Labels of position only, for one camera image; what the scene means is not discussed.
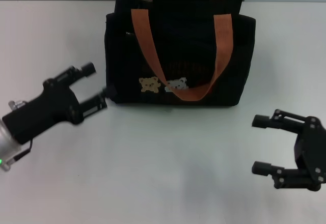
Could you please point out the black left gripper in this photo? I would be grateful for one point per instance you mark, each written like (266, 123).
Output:
(48, 107)

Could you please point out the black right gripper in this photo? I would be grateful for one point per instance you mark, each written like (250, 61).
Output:
(312, 152)

